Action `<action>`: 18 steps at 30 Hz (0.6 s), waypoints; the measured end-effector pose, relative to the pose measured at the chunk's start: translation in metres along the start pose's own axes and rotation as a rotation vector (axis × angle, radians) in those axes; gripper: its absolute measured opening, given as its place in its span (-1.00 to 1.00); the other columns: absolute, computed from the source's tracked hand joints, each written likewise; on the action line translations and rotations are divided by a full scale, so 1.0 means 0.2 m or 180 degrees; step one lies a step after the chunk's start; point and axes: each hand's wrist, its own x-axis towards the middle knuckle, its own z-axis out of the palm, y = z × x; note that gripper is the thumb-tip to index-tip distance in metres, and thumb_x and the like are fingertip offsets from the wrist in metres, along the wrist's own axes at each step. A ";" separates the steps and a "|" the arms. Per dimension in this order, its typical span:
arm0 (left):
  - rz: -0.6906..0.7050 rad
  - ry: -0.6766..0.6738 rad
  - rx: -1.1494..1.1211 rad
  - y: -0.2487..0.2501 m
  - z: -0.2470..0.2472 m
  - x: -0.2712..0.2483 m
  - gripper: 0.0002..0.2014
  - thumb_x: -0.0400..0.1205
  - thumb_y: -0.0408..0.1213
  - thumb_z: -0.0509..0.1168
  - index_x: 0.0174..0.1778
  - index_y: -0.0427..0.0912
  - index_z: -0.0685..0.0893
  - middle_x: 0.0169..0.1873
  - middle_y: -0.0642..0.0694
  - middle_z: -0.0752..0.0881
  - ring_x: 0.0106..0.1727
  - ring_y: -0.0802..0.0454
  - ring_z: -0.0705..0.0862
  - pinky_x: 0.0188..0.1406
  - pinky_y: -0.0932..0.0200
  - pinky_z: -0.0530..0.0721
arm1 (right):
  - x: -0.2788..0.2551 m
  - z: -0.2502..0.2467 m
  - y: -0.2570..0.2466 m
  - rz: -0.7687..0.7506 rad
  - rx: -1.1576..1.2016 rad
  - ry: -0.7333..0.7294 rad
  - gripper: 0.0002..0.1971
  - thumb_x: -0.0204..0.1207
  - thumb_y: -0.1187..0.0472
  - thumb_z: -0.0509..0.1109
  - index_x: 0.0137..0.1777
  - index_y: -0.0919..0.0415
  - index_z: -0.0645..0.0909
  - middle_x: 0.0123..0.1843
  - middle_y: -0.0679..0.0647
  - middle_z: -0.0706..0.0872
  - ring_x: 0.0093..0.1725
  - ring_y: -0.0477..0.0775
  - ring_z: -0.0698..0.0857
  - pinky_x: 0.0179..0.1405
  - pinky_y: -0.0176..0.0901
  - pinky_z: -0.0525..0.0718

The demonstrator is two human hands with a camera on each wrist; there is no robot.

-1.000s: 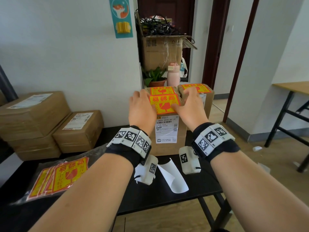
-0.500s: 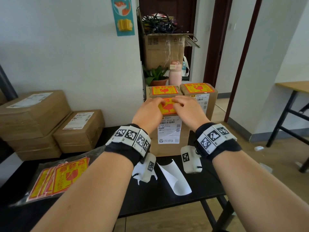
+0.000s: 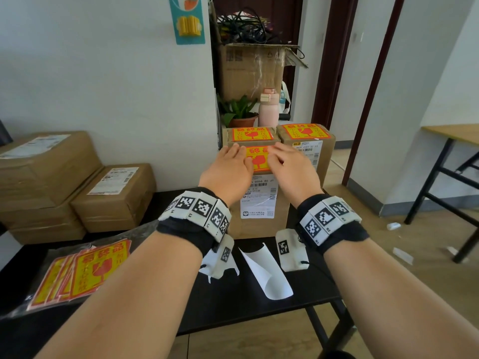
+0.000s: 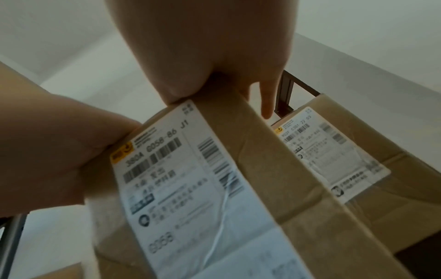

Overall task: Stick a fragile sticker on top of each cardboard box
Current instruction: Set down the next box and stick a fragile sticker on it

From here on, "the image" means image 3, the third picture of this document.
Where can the person's right hand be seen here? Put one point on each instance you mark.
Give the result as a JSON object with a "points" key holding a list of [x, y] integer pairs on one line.
{"points": [[295, 175]]}

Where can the person's left hand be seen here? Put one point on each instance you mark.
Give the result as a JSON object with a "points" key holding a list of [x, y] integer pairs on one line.
{"points": [[228, 175]]}

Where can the small cardboard parcel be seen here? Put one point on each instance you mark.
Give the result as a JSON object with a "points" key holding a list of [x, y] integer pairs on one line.
{"points": [[327, 160]]}

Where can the single red yellow sticker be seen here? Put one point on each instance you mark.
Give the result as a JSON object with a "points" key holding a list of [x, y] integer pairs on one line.
{"points": [[307, 131], [252, 134], [260, 158]]}

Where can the white sticker backing paper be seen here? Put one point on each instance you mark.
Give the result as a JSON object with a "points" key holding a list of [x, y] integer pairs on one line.
{"points": [[234, 267], [271, 276]]}

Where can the clear plastic bag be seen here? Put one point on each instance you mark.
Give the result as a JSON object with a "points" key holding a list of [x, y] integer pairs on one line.
{"points": [[142, 235]]}

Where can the stack of red yellow stickers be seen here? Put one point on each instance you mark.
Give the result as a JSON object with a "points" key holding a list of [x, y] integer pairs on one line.
{"points": [[93, 272]]}

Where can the stack of cardboard boxes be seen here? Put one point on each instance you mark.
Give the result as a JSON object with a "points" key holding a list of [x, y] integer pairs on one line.
{"points": [[45, 171]]}

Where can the person's left forearm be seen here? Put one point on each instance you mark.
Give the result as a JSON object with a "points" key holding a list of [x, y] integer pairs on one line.
{"points": [[119, 306]]}

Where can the person's right forearm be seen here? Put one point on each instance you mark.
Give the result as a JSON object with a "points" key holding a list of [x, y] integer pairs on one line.
{"points": [[393, 306]]}

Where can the black wristband white markers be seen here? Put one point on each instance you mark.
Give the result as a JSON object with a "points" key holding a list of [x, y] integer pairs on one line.
{"points": [[329, 220], [194, 213]]}

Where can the potted green plant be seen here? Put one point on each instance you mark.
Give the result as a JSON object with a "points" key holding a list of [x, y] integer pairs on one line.
{"points": [[237, 110]]}

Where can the pink water bottle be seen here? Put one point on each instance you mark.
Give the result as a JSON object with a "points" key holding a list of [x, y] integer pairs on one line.
{"points": [[268, 112]]}

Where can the white plastic bag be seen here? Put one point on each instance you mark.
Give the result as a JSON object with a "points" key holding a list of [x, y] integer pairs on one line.
{"points": [[285, 99]]}

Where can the small white floor object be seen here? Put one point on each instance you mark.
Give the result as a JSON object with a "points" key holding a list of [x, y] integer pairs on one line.
{"points": [[393, 226]]}

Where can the white paper scrap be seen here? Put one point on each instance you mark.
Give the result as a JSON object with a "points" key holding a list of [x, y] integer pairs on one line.
{"points": [[403, 256], [454, 252]]}

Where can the wood-top desk black legs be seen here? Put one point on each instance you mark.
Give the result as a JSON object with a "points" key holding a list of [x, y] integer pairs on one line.
{"points": [[456, 132]]}

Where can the thin dark brown door frame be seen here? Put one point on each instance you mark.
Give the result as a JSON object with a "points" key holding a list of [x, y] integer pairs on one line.
{"points": [[373, 89]]}

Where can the thick dark brown door frame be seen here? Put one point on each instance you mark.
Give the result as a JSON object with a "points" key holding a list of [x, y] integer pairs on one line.
{"points": [[334, 52]]}

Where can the teal wall poster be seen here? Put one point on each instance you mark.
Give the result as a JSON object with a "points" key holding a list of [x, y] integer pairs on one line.
{"points": [[187, 41]]}

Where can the yellow wall holder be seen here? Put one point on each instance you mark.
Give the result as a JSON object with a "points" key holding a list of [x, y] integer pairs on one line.
{"points": [[189, 26]]}

